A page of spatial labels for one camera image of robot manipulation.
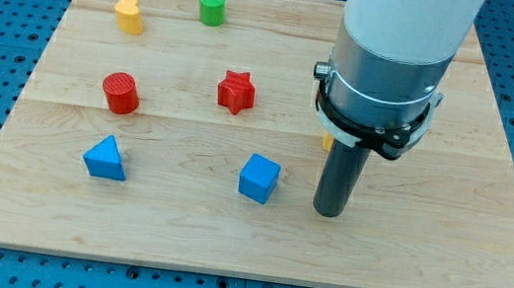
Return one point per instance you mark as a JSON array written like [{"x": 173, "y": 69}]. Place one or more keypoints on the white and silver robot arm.
[{"x": 390, "y": 56}]

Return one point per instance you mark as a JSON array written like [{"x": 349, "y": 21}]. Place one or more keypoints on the yellow wooden block behind arm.
[{"x": 327, "y": 141}]

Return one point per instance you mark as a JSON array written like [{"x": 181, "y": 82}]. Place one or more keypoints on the blue wooden cube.
[{"x": 258, "y": 178}]

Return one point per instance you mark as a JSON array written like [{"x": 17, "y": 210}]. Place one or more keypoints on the red wooden star block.
[{"x": 236, "y": 91}]

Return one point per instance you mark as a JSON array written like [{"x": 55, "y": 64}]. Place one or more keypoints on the light wooden board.
[{"x": 442, "y": 216}]

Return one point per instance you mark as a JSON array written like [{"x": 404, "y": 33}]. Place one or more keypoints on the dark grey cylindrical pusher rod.
[{"x": 339, "y": 177}]

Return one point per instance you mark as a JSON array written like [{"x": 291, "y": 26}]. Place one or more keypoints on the red wooden cylinder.
[{"x": 121, "y": 93}]

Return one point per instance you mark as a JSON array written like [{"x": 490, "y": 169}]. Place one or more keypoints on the green wooden cylinder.
[{"x": 212, "y": 12}]

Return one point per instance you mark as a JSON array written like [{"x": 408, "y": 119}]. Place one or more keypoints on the blue wooden triangular prism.
[{"x": 104, "y": 161}]

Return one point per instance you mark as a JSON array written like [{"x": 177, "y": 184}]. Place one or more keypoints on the yellow wooden heart block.
[{"x": 128, "y": 17}]

